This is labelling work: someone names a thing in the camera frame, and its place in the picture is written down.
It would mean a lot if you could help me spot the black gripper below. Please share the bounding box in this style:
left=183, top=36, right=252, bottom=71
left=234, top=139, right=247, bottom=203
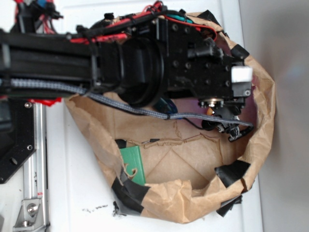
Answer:
left=166, top=19, right=253, bottom=142

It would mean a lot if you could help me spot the yellow rubber duck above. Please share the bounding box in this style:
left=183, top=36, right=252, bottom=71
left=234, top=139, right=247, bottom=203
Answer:
left=206, top=107, right=214, bottom=116

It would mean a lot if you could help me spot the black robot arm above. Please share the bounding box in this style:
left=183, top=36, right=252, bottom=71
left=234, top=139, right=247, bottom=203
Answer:
left=0, top=16, right=253, bottom=141

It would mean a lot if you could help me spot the dark green oblong capsule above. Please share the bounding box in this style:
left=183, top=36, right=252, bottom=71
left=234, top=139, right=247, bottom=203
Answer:
left=153, top=98, right=178, bottom=114

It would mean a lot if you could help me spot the brown paper bag bin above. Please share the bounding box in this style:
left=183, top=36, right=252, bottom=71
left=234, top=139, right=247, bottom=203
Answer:
left=65, top=13, right=276, bottom=223

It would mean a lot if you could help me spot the green flat card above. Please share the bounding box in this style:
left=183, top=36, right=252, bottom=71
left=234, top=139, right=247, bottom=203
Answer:
left=120, top=146, right=146, bottom=186

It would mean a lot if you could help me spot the grey braided cable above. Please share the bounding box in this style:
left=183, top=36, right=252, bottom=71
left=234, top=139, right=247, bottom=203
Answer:
left=9, top=78, right=254, bottom=129

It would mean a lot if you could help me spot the red wire bundle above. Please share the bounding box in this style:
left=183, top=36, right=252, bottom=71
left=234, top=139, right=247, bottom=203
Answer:
left=14, top=0, right=218, bottom=44

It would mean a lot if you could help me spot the aluminium extrusion rail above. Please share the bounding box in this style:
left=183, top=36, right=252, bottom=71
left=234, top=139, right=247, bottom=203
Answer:
left=23, top=103, right=50, bottom=232

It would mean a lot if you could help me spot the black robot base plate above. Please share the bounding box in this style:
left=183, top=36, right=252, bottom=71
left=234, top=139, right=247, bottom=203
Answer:
left=0, top=99, right=36, bottom=184

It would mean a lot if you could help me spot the metal corner bracket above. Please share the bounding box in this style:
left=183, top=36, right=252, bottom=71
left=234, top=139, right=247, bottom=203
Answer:
left=13, top=198, right=44, bottom=232

